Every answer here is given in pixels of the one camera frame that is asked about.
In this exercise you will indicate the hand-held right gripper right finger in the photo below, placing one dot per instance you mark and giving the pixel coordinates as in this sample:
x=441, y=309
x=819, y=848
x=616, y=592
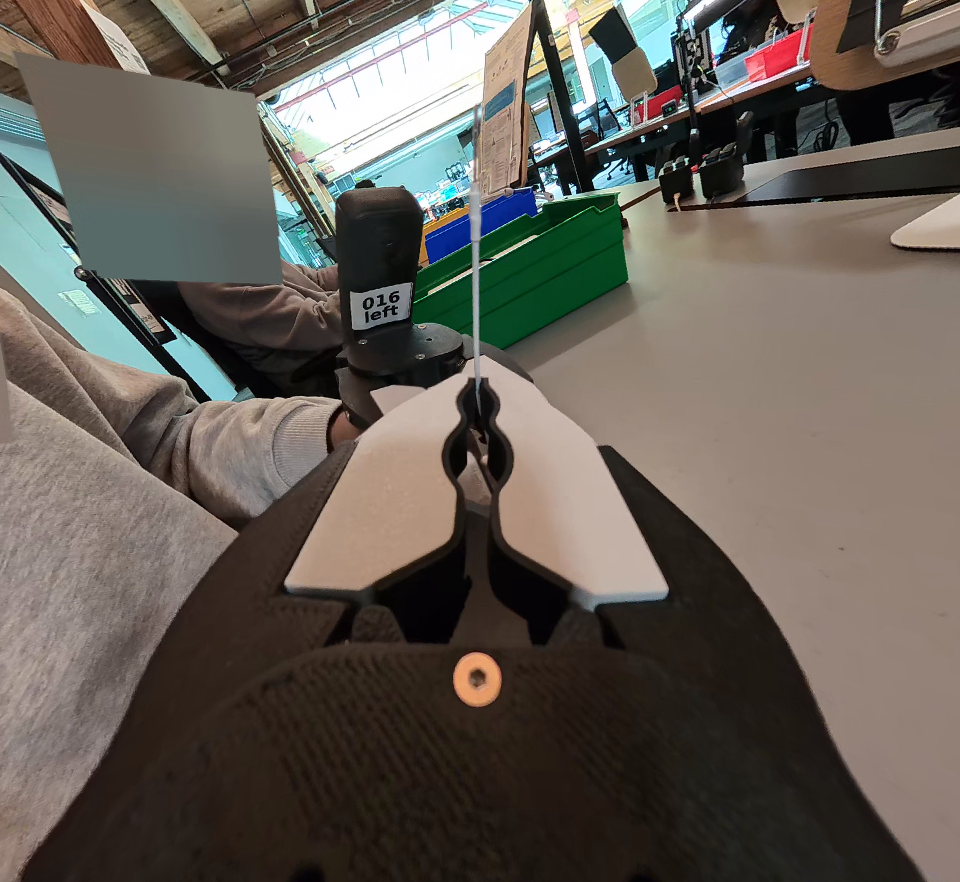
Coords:
x=570, y=514

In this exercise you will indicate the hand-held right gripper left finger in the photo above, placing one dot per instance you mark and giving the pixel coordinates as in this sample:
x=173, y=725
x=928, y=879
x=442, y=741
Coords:
x=375, y=514

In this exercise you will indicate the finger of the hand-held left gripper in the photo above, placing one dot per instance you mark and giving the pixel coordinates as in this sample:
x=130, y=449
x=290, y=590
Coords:
x=397, y=398

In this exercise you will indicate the white thin-rod plastic tool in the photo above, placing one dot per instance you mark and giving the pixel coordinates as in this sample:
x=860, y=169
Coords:
x=476, y=282

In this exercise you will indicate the person's left forearm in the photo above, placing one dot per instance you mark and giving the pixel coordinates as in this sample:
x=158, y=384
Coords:
x=225, y=447

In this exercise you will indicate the blue plastic crate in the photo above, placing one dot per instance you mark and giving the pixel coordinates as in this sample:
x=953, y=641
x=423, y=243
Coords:
x=450, y=241

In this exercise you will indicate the green plastic storage bin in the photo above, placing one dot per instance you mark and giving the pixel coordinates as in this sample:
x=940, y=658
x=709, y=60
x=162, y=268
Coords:
x=540, y=282

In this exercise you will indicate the black steel pillar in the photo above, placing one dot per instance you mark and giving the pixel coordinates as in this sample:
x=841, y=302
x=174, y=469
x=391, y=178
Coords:
x=556, y=72

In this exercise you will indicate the small black charging dock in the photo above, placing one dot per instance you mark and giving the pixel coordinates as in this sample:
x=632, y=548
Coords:
x=679, y=184

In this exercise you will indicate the white paper notice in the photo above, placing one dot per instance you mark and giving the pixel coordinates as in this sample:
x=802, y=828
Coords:
x=120, y=46

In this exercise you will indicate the framed black-white marker poster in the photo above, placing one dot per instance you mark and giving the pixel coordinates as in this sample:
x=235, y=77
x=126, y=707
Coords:
x=37, y=237

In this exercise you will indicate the tall black charging dock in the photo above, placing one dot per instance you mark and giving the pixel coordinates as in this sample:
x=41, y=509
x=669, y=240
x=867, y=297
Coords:
x=724, y=177

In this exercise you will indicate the red plastic bin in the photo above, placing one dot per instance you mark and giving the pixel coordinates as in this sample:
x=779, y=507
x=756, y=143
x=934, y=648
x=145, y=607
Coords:
x=772, y=61

